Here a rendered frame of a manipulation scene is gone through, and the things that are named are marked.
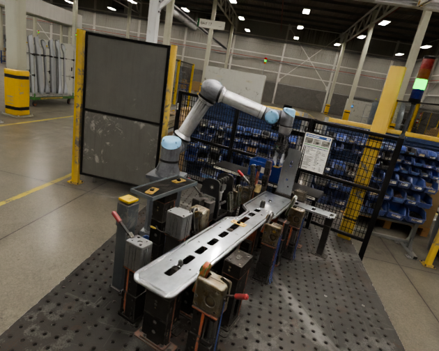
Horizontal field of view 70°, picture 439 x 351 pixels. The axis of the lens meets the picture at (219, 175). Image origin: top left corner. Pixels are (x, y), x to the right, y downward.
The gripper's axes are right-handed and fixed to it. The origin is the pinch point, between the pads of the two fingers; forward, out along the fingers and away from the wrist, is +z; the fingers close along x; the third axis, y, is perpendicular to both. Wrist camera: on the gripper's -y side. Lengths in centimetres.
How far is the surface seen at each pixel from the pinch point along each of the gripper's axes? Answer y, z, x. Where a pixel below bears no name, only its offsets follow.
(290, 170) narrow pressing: -27.0, 9.0, 2.3
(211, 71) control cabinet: -564, -55, -393
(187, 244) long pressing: 85, 26, -8
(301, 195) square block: -23.7, 22.9, 15.0
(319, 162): -55, 3, 16
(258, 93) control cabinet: -608, -21, -265
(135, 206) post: 94, 13, -31
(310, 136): -55, -14, 5
